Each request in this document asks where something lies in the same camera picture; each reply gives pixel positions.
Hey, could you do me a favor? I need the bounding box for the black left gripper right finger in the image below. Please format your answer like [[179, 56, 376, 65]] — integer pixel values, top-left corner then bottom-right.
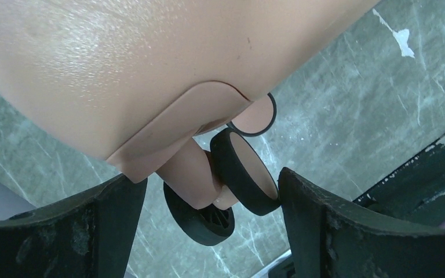
[[278, 167, 445, 277]]

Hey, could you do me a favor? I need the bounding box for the black suitcase wheel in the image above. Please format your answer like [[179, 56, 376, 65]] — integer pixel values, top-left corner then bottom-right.
[[156, 127, 280, 246]]

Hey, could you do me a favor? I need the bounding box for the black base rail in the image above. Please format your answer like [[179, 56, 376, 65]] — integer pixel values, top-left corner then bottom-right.
[[354, 133, 445, 228]]

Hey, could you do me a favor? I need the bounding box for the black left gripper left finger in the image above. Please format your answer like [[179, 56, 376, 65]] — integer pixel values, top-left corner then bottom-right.
[[0, 175, 147, 277]]

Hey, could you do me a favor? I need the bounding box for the pink hard-shell suitcase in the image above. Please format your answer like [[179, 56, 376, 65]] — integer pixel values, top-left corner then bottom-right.
[[0, 0, 381, 184]]

